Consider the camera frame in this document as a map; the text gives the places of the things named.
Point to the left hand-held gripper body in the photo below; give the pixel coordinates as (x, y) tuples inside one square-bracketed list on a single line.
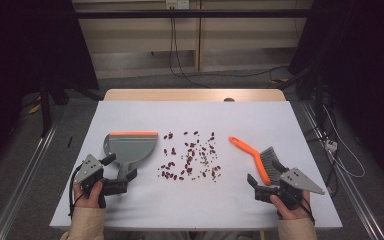
[(88, 168)]

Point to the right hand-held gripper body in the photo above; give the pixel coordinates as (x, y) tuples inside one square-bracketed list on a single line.
[(298, 181)]

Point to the grey dustpan with orange edge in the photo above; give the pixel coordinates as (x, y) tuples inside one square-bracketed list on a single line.
[(130, 150)]

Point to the orange brush with grey bristles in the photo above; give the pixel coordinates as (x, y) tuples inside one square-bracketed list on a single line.
[(256, 156)]

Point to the red beans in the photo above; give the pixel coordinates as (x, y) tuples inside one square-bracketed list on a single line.
[(188, 160)]

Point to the person's left hand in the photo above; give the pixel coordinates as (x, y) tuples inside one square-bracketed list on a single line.
[(86, 200)]

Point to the person's right hand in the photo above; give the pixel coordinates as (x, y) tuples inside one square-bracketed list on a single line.
[(291, 213)]

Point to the small black stick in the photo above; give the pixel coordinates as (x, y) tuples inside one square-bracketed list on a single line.
[(69, 142)]

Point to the white power adapter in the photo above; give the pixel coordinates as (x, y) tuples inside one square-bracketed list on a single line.
[(331, 145)]

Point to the black metal stand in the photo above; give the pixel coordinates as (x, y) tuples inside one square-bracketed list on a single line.
[(319, 100), (45, 106)]

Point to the white table board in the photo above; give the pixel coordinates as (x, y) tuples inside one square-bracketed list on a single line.
[(180, 115)]

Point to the dark table grommet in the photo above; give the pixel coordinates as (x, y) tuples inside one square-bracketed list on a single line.
[(229, 99)]

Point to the wooden table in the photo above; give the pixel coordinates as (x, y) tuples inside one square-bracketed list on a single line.
[(180, 95)]

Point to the black curtain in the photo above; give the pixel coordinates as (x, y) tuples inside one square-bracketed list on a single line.
[(20, 50), (363, 66)]

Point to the black horizontal bar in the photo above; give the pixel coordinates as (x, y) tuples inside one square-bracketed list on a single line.
[(193, 13)]

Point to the aluminium floor rail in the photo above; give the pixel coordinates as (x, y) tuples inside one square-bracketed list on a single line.
[(350, 190), (23, 183)]

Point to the white wall socket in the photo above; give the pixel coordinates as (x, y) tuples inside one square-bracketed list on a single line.
[(177, 4)]

